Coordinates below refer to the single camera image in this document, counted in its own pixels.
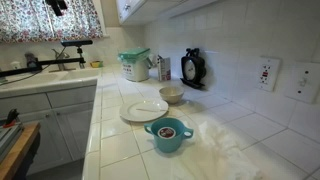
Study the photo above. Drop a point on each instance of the floral window curtain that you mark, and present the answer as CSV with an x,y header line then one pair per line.
x,y
33,23

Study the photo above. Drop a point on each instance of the metal sink faucet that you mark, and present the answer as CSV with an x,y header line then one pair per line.
x,y
61,62

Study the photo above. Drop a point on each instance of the small yellow bowl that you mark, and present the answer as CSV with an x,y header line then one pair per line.
x,y
96,64

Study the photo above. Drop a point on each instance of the red and black clamp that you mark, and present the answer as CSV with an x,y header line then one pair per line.
x,y
11,116

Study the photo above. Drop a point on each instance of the white sink base cabinet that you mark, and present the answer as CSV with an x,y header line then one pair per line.
x,y
66,126

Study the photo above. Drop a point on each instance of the white round plate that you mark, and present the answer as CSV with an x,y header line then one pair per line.
x,y
133,112

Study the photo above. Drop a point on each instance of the beige ceramic bowl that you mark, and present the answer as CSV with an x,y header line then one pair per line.
x,y
171,96

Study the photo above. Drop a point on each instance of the wooden table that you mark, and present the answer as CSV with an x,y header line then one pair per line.
x,y
20,146

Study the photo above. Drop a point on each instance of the black kettle-shaped clock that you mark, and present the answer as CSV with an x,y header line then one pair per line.
x,y
190,70

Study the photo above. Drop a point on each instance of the black stereo camera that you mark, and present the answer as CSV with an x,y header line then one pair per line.
x,y
76,42

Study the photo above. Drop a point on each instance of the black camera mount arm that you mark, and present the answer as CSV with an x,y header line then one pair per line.
x,y
50,62

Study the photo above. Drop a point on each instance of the white upper wall cabinet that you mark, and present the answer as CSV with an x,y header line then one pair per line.
x,y
146,10

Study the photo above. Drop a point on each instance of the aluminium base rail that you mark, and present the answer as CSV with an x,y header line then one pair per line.
x,y
8,140

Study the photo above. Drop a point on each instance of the white wall power outlet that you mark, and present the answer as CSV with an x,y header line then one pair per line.
x,y
268,75

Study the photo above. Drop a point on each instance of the white wall light switch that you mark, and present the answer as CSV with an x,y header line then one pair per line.
x,y
305,81

